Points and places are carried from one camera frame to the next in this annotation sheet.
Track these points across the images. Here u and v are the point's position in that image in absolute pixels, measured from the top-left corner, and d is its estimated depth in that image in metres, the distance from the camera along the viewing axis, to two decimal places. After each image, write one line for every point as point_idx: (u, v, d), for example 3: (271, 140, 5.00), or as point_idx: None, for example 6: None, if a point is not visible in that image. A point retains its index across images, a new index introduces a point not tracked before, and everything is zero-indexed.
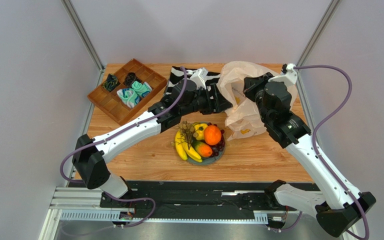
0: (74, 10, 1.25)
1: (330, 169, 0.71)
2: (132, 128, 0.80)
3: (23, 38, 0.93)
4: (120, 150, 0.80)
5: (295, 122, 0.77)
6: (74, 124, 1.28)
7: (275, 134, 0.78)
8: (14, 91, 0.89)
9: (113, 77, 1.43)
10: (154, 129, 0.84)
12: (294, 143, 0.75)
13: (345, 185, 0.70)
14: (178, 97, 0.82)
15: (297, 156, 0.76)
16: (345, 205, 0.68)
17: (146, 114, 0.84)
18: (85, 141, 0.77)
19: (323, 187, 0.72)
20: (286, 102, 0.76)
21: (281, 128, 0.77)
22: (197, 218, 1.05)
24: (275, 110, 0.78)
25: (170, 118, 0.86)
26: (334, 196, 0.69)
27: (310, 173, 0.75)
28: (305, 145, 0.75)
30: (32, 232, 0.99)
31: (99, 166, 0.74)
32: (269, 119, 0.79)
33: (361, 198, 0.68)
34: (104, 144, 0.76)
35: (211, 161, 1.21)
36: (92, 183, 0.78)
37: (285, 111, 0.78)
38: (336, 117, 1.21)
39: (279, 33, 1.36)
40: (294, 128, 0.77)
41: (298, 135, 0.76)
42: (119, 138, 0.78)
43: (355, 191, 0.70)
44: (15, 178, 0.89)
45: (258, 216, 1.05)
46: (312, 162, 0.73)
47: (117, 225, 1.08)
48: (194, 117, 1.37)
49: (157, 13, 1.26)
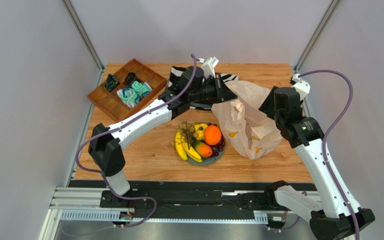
0: (74, 10, 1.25)
1: (335, 178, 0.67)
2: (145, 116, 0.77)
3: (24, 37, 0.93)
4: (134, 137, 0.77)
5: (310, 124, 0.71)
6: (74, 124, 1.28)
7: (287, 132, 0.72)
8: (14, 91, 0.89)
9: (113, 77, 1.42)
10: (166, 116, 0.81)
12: (304, 145, 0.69)
13: (346, 197, 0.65)
14: (187, 84, 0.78)
15: (303, 158, 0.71)
16: (341, 215, 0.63)
17: (156, 101, 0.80)
18: (100, 130, 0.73)
19: (322, 194, 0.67)
20: (295, 100, 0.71)
21: (293, 126, 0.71)
22: (197, 218, 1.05)
24: (284, 109, 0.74)
25: (179, 105, 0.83)
26: (332, 204, 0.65)
27: (312, 177, 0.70)
28: (315, 149, 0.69)
30: (32, 232, 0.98)
31: (117, 153, 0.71)
32: (279, 118, 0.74)
33: (359, 213, 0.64)
34: (119, 132, 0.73)
35: (211, 161, 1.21)
36: (110, 171, 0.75)
37: (296, 111, 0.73)
38: (336, 118, 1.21)
39: (280, 33, 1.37)
40: (308, 130, 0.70)
41: (310, 138, 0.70)
42: (134, 125, 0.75)
43: (355, 204, 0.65)
44: (15, 178, 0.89)
45: (258, 216, 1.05)
46: (318, 168, 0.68)
47: (117, 225, 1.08)
48: (194, 117, 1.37)
49: (158, 13, 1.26)
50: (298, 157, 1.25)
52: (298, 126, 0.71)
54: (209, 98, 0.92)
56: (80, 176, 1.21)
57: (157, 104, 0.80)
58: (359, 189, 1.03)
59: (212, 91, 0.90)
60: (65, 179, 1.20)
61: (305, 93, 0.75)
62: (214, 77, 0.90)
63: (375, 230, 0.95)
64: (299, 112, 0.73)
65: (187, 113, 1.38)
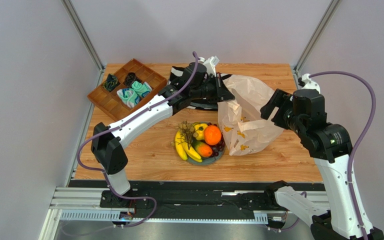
0: (74, 10, 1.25)
1: (354, 200, 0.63)
2: (145, 113, 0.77)
3: (23, 37, 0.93)
4: (136, 135, 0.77)
5: (340, 136, 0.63)
6: (74, 124, 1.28)
7: (311, 143, 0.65)
8: (14, 91, 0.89)
9: (113, 77, 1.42)
10: (167, 112, 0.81)
12: (329, 162, 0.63)
13: (361, 218, 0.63)
14: (189, 79, 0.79)
15: (323, 171, 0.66)
16: (351, 237, 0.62)
17: (157, 97, 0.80)
18: (101, 129, 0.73)
19: (336, 211, 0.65)
20: (319, 104, 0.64)
21: (318, 136, 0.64)
22: (197, 218, 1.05)
24: (306, 115, 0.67)
25: (181, 100, 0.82)
26: (345, 224, 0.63)
27: (328, 191, 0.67)
28: (339, 167, 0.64)
30: (32, 232, 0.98)
31: (118, 151, 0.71)
32: (301, 126, 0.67)
33: (371, 235, 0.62)
34: (120, 131, 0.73)
35: (211, 161, 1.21)
36: (112, 169, 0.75)
37: (319, 118, 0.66)
38: (336, 118, 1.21)
39: (280, 33, 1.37)
40: (337, 143, 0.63)
41: (337, 152, 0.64)
42: (134, 123, 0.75)
43: (368, 225, 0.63)
44: (15, 178, 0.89)
45: (258, 216, 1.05)
46: (339, 186, 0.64)
47: (117, 225, 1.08)
48: (194, 117, 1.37)
49: (157, 13, 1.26)
50: (298, 157, 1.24)
52: (325, 138, 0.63)
54: (208, 96, 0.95)
56: (80, 176, 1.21)
57: (158, 100, 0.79)
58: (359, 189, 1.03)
59: (211, 89, 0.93)
60: (65, 179, 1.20)
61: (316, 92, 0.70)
62: (215, 76, 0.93)
63: None
64: (322, 118, 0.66)
65: (187, 113, 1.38)
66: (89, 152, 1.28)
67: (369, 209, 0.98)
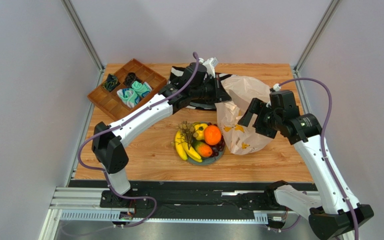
0: (74, 10, 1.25)
1: (334, 175, 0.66)
2: (146, 112, 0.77)
3: (24, 38, 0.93)
4: (136, 134, 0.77)
5: (309, 120, 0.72)
6: (74, 124, 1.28)
7: (286, 129, 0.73)
8: (14, 91, 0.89)
9: (113, 77, 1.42)
10: (167, 111, 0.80)
12: (303, 141, 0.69)
13: (345, 192, 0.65)
14: (190, 78, 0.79)
15: (302, 154, 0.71)
16: (339, 211, 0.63)
17: (157, 97, 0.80)
18: (102, 128, 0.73)
19: (322, 190, 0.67)
20: (289, 98, 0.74)
21: (291, 122, 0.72)
22: (197, 218, 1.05)
24: (281, 109, 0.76)
25: (181, 99, 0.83)
26: (331, 201, 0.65)
27: (311, 174, 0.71)
28: (313, 145, 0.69)
30: (32, 233, 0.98)
31: (119, 151, 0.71)
32: (278, 118, 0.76)
33: (358, 209, 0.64)
34: (120, 130, 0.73)
35: (211, 161, 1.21)
36: (113, 169, 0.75)
37: (292, 110, 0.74)
38: (336, 118, 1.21)
39: (280, 33, 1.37)
40: (307, 126, 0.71)
41: (309, 134, 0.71)
42: (135, 122, 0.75)
43: (353, 200, 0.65)
44: (15, 178, 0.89)
45: (258, 216, 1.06)
46: (317, 164, 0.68)
47: (117, 225, 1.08)
48: (194, 118, 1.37)
49: (157, 13, 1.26)
50: (299, 157, 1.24)
52: (296, 122, 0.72)
54: (206, 97, 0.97)
56: (80, 176, 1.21)
57: (158, 99, 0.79)
58: (359, 189, 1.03)
59: (210, 90, 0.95)
60: (65, 179, 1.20)
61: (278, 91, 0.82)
62: (213, 76, 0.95)
63: (374, 231, 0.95)
64: (295, 110, 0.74)
65: (187, 113, 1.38)
66: (89, 152, 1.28)
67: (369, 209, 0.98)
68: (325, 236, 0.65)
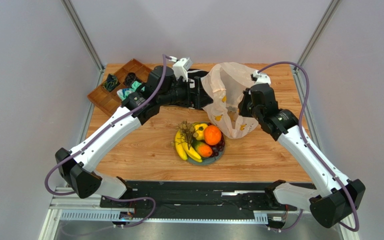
0: (74, 10, 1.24)
1: (318, 157, 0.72)
2: (108, 130, 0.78)
3: (23, 38, 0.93)
4: (102, 154, 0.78)
5: (286, 115, 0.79)
6: (74, 124, 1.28)
7: (267, 126, 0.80)
8: (14, 91, 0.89)
9: (113, 77, 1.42)
10: (133, 124, 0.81)
12: (284, 133, 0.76)
13: (333, 172, 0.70)
14: (158, 86, 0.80)
15: (287, 146, 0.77)
16: (333, 190, 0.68)
17: (120, 110, 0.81)
18: (62, 156, 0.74)
19: (313, 175, 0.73)
20: (269, 96, 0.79)
21: (271, 119, 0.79)
22: (197, 218, 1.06)
24: (262, 105, 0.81)
25: (147, 108, 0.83)
26: (322, 183, 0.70)
27: (300, 163, 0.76)
28: (294, 135, 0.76)
30: (32, 233, 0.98)
31: (82, 178, 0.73)
32: (259, 114, 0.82)
33: (349, 185, 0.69)
34: (82, 155, 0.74)
35: (211, 161, 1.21)
36: (84, 192, 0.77)
37: (272, 105, 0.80)
38: (335, 118, 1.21)
39: (280, 33, 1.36)
40: (284, 120, 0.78)
41: (288, 126, 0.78)
42: (96, 144, 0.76)
43: (343, 177, 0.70)
44: (15, 178, 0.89)
45: (258, 216, 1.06)
46: (302, 151, 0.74)
47: (117, 225, 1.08)
48: (195, 118, 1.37)
49: (157, 13, 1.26)
50: None
52: (274, 118, 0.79)
54: (179, 100, 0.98)
56: None
57: (120, 114, 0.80)
58: None
59: (182, 93, 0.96)
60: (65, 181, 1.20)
61: (266, 82, 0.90)
62: (185, 80, 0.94)
63: (375, 231, 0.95)
64: (275, 105, 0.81)
65: (187, 113, 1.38)
66: None
67: (371, 210, 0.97)
68: (329, 222, 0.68)
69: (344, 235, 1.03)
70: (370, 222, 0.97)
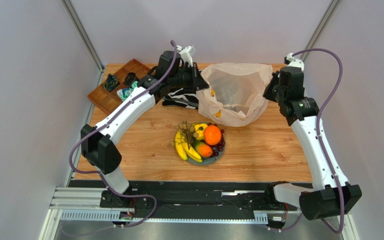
0: (74, 10, 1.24)
1: (325, 151, 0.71)
2: (129, 106, 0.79)
3: (24, 39, 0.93)
4: (123, 130, 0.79)
5: (308, 102, 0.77)
6: (74, 124, 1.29)
7: (285, 109, 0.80)
8: (14, 92, 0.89)
9: (113, 77, 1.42)
10: (150, 102, 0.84)
12: (299, 120, 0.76)
13: (334, 170, 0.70)
14: (169, 68, 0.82)
15: (298, 132, 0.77)
16: (326, 186, 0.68)
17: (137, 89, 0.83)
18: (88, 130, 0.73)
19: (313, 166, 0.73)
20: (297, 79, 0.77)
21: (291, 103, 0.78)
22: (197, 218, 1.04)
24: (287, 88, 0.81)
25: (161, 88, 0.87)
26: (320, 176, 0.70)
27: (305, 151, 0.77)
28: (309, 125, 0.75)
30: (32, 233, 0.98)
31: (109, 150, 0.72)
32: (282, 96, 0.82)
33: (346, 187, 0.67)
34: (107, 128, 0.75)
35: (211, 161, 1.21)
36: (108, 168, 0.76)
37: (298, 90, 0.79)
38: (336, 118, 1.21)
39: (280, 33, 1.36)
40: (305, 107, 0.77)
41: (306, 114, 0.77)
42: (120, 118, 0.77)
43: (343, 178, 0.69)
44: (15, 178, 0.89)
45: (258, 216, 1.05)
46: (311, 141, 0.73)
47: (117, 225, 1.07)
48: (195, 117, 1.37)
49: (157, 14, 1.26)
50: (299, 157, 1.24)
52: (295, 103, 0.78)
54: (184, 84, 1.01)
56: (80, 176, 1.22)
57: (139, 93, 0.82)
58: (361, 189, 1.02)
59: (188, 78, 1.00)
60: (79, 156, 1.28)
61: (300, 67, 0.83)
62: (191, 65, 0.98)
63: (377, 232, 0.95)
64: (300, 91, 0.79)
65: (187, 113, 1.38)
66: None
67: (372, 210, 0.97)
68: (312, 215, 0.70)
69: (344, 235, 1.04)
70: (372, 222, 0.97)
